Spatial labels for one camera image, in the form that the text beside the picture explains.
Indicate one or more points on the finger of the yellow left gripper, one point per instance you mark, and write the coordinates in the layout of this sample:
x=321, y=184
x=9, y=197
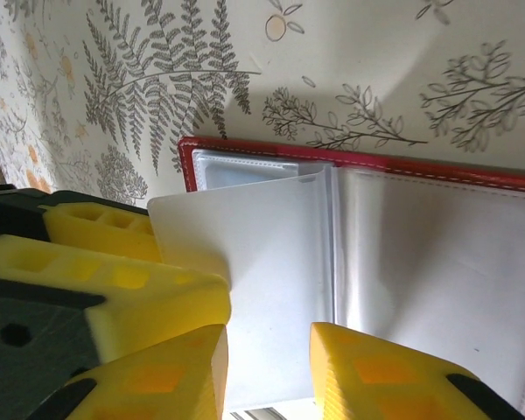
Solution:
x=114, y=234
x=157, y=302

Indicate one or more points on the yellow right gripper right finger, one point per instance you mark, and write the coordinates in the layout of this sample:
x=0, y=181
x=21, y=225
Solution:
x=376, y=380

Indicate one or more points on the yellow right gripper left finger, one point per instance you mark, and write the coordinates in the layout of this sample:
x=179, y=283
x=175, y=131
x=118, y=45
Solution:
x=166, y=380

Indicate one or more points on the white plastic card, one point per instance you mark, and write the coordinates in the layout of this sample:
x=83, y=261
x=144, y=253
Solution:
x=267, y=245

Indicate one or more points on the red leather card holder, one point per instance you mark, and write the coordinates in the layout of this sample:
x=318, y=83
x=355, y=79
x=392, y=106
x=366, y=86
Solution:
x=442, y=262

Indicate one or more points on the floral tablecloth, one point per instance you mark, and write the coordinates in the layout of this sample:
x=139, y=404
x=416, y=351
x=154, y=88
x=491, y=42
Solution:
x=354, y=52

